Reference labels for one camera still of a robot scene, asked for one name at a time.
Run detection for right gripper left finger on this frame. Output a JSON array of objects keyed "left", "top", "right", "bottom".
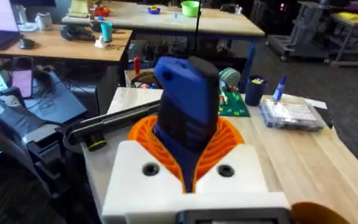
[{"left": 101, "top": 115, "right": 187, "bottom": 218}]

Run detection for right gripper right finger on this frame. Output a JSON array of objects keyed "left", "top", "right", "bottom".
[{"left": 194, "top": 116, "right": 270, "bottom": 194}]

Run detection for blue electric screwdriver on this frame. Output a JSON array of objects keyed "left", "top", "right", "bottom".
[{"left": 152, "top": 55, "right": 221, "bottom": 194}]

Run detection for black bar clamp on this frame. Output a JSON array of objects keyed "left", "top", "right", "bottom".
[{"left": 63, "top": 100, "right": 162, "bottom": 153}]

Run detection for green board with toy blocks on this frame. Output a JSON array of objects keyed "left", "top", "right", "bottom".
[{"left": 218, "top": 91, "right": 251, "bottom": 118}]

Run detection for clear plastic bag with parts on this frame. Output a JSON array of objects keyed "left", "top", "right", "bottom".
[{"left": 258, "top": 99, "right": 325, "bottom": 131}]

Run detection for orange round tub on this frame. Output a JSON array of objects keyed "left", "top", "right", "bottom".
[{"left": 290, "top": 201, "right": 351, "bottom": 224}]

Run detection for dark blue cup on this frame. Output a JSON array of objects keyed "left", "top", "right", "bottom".
[{"left": 244, "top": 75, "right": 270, "bottom": 107}]

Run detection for small blue glue bottle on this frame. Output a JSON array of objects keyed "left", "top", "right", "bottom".
[{"left": 272, "top": 75, "right": 288, "bottom": 102}]

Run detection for green striped tape roll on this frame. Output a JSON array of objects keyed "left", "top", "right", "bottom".
[{"left": 218, "top": 67, "right": 242, "bottom": 93}]

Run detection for red bottle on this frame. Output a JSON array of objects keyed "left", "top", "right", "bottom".
[{"left": 133, "top": 56, "right": 142, "bottom": 76}]

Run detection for smartphone with pink screen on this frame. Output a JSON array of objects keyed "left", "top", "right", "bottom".
[{"left": 11, "top": 56, "right": 34, "bottom": 100}]

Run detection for wooden desk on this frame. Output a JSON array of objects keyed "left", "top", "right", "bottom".
[{"left": 0, "top": 24, "right": 134, "bottom": 63}]

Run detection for black upright pole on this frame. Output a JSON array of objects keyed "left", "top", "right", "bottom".
[{"left": 194, "top": 0, "right": 203, "bottom": 57}]

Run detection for large wooden table blue legs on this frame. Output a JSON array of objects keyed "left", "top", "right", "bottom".
[{"left": 61, "top": 1, "right": 266, "bottom": 91}]

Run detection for teal cup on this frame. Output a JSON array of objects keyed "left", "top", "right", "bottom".
[{"left": 100, "top": 22, "right": 114, "bottom": 44}]

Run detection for grey wheeled cart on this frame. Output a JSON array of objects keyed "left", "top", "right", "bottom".
[{"left": 265, "top": 1, "right": 333, "bottom": 62}]

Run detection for black headset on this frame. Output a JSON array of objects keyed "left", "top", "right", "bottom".
[{"left": 60, "top": 24, "right": 96, "bottom": 42}]

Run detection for small blue bowl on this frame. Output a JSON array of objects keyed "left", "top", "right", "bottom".
[{"left": 147, "top": 5, "right": 162, "bottom": 16}]

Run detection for red container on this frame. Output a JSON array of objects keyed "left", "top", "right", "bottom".
[{"left": 94, "top": 6, "right": 111, "bottom": 17}]

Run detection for green plastic bowl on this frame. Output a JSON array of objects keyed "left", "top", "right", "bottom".
[{"left": 180, "top": 0, "right": 201, "bottom": 18}]

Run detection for black computer mouse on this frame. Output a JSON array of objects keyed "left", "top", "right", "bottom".
[{"left": 18, "top": 37, "right": 37, "bottom": 50}]

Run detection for white jar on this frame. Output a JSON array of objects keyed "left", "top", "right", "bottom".
[{"left": 35, "top": 12, "right": 54, "bottom": 32}]

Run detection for yellow topped table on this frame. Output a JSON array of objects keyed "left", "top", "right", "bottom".
[{"left": 330, "top": 11, "right": 358, "bottom": 68}]

